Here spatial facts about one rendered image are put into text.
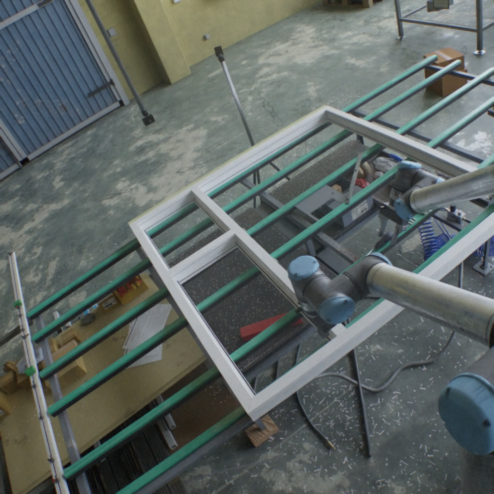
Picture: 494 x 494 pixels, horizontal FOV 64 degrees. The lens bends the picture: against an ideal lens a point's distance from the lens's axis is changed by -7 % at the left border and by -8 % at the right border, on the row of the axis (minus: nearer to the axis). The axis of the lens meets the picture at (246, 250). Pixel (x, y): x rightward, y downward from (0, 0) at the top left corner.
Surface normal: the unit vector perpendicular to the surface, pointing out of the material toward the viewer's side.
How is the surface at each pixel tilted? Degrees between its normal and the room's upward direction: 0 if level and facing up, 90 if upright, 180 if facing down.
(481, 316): 39
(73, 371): 90
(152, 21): 90
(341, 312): 90
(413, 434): 0
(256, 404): 0
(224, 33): 90
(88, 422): 0
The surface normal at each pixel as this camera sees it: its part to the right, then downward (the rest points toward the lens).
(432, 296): -0.84, -0.45
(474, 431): -0.88, 0.42
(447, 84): 0.25, 0.61
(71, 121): 0.50, 0.47
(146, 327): -0.31, -0.68
